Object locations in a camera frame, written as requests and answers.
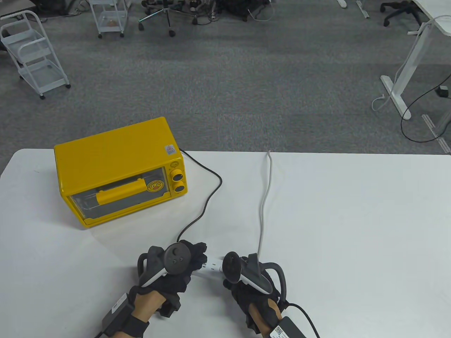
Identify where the yellow toaster oven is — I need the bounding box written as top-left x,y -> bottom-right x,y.
54,117 -> 188,229

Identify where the person's right forearm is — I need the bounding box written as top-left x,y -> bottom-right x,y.
247,299 -> 283,338

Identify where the person's left forearm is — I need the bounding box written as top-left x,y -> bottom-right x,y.
118,292 -> 167,338

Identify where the large white rolling cart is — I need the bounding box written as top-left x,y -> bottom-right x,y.
0,10 -> 71,100

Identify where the person's left hand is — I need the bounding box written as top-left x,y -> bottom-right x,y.
128,241 -> 209,318

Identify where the right glove tracking controller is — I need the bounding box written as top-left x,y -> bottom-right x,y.
222,251 -> 288,304

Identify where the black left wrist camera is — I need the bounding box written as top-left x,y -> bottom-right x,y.
101,293 -> 135,337

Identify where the left glove tracking controller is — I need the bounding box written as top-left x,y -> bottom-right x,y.
137,243 -> 193,288

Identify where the black oven power cord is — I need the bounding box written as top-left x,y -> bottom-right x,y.
176,149 -> 223,247

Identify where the black office chair base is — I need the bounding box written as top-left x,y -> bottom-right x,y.
379,0 -> 422,27

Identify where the office chair with chrome base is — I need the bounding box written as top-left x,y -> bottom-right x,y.
138,0 -> 198,38

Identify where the black floor cable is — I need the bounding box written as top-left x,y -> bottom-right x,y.
400,73 -> 451,143

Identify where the small white rolling cart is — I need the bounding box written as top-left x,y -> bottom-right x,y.
88,0 -> 129,39

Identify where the grey cable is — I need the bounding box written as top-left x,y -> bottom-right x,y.
258,150 -> 273,262

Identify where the white desk foot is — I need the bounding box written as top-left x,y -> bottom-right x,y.
336,0 -> 370,19

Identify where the metal floor rail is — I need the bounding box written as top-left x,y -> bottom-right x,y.
421,114 -> 451,155

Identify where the white power strip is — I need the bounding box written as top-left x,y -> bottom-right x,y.
195,258 -> 225,279

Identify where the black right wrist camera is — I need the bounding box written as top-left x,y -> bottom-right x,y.
268,316 -> 311,338

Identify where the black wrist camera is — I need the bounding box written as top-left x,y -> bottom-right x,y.
101,293 -> 135,337
268,316 -> 311,338

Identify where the glove tracking controller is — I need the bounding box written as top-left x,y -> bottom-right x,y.
222,251 -> 288,304
137,243 -> 193,288

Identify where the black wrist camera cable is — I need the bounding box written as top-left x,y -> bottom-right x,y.
285,303 -> 322,338

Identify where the pile of black cables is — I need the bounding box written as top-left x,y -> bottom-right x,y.
190,0 -> 276,26

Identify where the white desk with leg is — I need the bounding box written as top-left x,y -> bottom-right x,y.
380,0 -> 451,120

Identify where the person's right hand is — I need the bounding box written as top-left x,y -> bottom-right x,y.
222,262 -> 286,331

